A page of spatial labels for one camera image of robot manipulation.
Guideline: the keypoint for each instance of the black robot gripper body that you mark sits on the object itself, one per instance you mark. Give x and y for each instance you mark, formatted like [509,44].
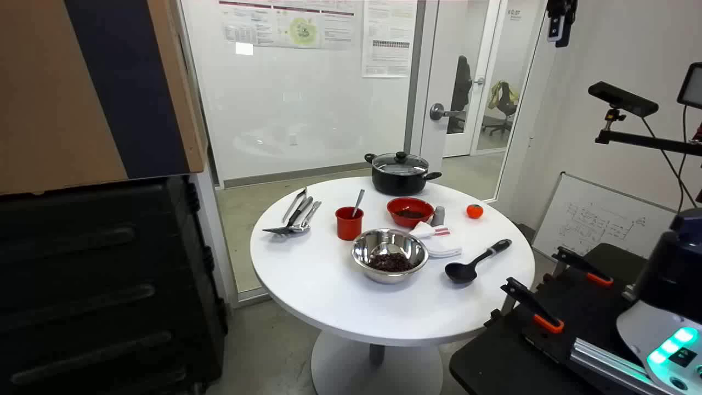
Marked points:
[563,19]

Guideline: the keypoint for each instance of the dark robot base column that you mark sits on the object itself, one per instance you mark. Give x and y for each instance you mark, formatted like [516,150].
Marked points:
[677,266]

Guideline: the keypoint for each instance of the red bowl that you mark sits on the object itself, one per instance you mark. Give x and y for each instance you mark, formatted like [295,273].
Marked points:
[408,222]

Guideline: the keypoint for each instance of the steel mixing bowl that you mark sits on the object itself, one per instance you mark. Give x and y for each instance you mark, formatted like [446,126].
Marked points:
[389,275]

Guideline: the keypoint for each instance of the white door with glass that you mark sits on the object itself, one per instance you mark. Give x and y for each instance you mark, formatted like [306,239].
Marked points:
[479,44]

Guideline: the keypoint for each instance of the office chair with yellow jacket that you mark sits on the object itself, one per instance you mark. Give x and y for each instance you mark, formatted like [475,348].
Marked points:
[502,99]

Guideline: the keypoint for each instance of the black office chair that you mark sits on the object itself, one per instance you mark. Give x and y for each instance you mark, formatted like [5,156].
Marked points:
[462,88]

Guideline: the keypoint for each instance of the black screen device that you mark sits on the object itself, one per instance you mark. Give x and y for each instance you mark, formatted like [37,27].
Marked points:
[691,87]

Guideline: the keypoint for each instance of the narrow printed paper sheet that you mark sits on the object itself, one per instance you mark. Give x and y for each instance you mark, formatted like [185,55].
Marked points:
[387,44]

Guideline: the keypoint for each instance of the leaning whiteboard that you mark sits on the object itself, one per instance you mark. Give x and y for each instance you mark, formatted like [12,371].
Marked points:
[600,219]

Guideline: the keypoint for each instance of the orange toy tomato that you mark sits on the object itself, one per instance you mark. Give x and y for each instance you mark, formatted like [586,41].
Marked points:
[475,211]

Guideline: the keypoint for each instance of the black pot lid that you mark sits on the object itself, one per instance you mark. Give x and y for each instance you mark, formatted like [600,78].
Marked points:
[400,165]

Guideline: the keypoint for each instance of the black cooking pot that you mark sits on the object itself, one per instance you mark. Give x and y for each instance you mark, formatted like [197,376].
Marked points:
[397,185]

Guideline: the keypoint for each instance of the dark coffee beans heap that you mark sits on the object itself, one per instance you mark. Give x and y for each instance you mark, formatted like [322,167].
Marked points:
[408,213]
[389,262]

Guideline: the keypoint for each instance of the black clamp with orange grip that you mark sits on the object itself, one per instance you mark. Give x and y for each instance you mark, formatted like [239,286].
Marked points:
[537,311]
[584,268]

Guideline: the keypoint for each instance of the white cloth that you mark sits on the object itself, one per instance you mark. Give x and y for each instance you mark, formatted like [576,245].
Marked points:
[442,247]

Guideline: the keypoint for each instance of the wide printed poster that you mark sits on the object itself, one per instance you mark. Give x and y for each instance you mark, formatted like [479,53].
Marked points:
[292,24]

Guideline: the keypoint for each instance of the black ladle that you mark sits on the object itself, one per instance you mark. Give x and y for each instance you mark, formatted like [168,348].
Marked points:
[462,273]

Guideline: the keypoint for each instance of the silver spoon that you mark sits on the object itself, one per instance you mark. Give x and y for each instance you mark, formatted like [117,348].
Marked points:
[357,200]

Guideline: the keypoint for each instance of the red cup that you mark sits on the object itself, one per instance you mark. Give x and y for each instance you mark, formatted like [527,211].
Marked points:
[349,224]

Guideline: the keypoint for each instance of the small white sticker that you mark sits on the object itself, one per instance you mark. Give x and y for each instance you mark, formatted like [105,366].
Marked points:
[243,48]

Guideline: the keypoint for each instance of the silver metal tongs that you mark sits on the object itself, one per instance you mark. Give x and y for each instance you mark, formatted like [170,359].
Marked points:
[295,204]

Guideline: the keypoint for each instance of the white device with green light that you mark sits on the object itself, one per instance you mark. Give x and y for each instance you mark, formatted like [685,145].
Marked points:
[659,337]

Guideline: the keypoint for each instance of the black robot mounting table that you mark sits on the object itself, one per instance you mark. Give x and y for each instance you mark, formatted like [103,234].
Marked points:
[506,365]

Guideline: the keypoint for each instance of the brown and navy panel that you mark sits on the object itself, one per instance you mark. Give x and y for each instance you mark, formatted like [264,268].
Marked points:
[58,94]

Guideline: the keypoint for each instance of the black storage crate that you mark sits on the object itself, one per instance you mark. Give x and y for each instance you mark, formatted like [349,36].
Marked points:
[102,292]

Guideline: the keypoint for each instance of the black camera bar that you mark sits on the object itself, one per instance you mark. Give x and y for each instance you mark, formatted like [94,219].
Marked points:
[622,97]

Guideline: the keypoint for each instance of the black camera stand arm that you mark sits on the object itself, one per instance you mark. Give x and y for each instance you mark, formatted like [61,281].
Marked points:
[644,139]

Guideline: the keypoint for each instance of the aluminium rail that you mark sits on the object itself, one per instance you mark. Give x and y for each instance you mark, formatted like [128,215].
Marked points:
[605,363]

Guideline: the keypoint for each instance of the white table pedestal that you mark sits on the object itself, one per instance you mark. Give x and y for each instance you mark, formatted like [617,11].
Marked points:
[375,370]

